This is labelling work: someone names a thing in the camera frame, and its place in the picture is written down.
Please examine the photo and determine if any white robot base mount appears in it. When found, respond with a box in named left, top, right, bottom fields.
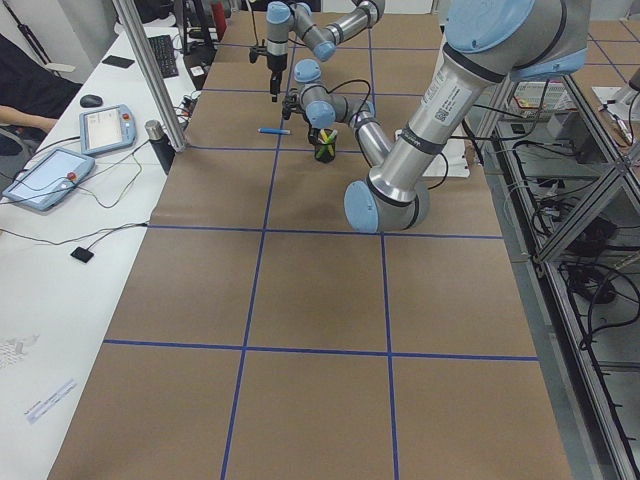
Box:
left=393, top=139, right=470, bottom=180

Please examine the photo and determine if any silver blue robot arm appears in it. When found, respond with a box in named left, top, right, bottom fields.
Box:
left=267, top=1, right=591, bottom=233
left=266, top=0, right=386, bottom=102

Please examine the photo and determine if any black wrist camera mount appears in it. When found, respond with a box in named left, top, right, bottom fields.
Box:
left=281, top=88, right=304, bottom=121

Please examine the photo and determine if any white wire basket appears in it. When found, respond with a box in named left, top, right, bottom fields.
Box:
left=511, top=81, right=575, bottom=111

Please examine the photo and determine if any black keyboard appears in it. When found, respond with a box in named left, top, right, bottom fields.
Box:
left=148, top=35, right=179, bottom=78

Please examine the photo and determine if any white side desk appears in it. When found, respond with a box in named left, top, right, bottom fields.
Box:
left=0, top=25, right=221, bottom=480

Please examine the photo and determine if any black computer mouse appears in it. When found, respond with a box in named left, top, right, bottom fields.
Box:
left=79, top=94, right=104, bottom=108

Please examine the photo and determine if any small black square pad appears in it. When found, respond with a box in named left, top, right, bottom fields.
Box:
left=70, top=246, right=94, bottom=264

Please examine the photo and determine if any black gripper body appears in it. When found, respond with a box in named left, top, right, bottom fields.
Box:
left=267, top=53, right=286, bottom=102
left=307, top=126, right=321, bottom=146

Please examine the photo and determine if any aluminium frame rack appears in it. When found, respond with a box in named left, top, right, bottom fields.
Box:
left=471, top=65, right=639, bottom=479

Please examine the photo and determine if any blue highlighter pen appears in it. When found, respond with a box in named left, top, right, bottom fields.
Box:
left=257, top=127, right=292, bottom=136

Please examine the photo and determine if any teach pendant tablet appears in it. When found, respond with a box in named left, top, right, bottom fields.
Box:
left=2, top=148, right=95, bottom=212
left=79, top=104, right=137, bottom=156

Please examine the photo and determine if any dark steel water bottle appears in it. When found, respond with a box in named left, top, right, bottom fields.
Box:
left=144, top=119, right=175, bottom=175

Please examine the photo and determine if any person in black shirt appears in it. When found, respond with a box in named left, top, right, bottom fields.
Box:
left=1, top=36, right=82, bottom=142

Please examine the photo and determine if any black phone on desk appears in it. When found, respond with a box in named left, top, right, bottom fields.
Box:
left=102, top=55, right=135, bottom=69

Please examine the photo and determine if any green highlighter pen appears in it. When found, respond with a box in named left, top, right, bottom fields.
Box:
left=315, top=144, right=335, bottom=162

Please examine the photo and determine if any near teach pendant tablet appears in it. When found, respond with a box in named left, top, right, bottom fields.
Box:
left=2, top=148, right=95, bottom=212

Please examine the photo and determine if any black mesh pen cup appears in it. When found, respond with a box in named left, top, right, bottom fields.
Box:
left=314, top=129, right=338, bottom=163

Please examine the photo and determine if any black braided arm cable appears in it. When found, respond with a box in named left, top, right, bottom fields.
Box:
left=319, top=78, right=375, bottom=126

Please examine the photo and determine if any paper label on desk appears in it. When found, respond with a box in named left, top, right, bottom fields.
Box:
left=23, top=378, right=78, bottom=425

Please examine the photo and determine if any far teach pendant tablet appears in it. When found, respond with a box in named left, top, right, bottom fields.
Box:
left=79, top=104, right=137, bottom=156

